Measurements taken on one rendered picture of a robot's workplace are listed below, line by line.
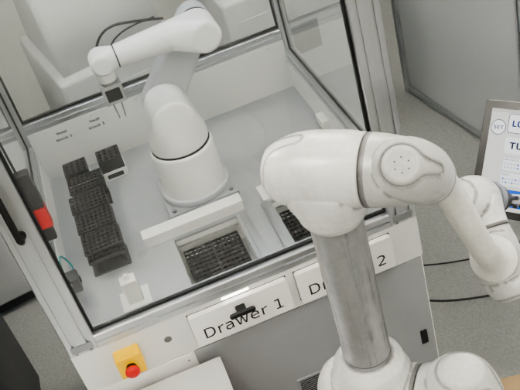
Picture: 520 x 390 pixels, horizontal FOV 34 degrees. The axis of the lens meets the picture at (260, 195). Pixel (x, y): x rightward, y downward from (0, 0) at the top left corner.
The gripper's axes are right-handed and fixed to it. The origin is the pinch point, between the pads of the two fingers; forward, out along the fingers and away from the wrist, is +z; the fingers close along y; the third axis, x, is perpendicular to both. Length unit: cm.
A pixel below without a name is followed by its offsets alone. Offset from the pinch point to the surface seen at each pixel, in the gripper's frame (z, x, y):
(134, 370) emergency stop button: -48, 59, 78
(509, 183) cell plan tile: 4.4, -4.0, 3.5
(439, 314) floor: 99, 52, 51
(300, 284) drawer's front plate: -16, 32, 50
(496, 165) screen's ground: 4.4, -8.3, 7.8
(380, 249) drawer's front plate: -2.3, 19.4, 34.2
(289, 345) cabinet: -6, 52, 57
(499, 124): 4.4, -19.1, 8.7
